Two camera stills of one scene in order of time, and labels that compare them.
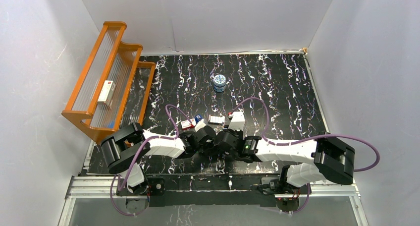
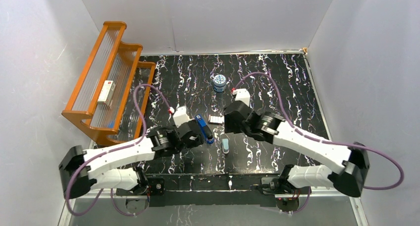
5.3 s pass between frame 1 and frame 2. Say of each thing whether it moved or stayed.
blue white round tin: stayed
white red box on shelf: stayed
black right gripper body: moved
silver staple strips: stayed
